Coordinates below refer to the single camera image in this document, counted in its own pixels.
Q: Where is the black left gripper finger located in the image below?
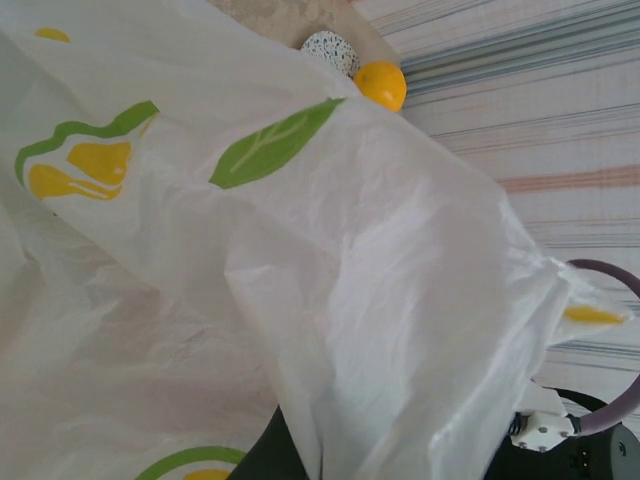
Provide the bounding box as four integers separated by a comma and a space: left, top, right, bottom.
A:
233, 404, 312, 480

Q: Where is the white lemon-print plastic bag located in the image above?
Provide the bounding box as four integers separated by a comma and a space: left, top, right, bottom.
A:
0, 0, 634, 480

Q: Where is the white blue-speckled plate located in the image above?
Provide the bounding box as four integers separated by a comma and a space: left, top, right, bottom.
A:
299, 30, 361, 79

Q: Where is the grey-purple cable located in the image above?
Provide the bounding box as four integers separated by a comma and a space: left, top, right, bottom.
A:
568, 258, 640, 437

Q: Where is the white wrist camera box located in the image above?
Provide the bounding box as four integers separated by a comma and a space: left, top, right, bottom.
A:
508, 409, 576, 454

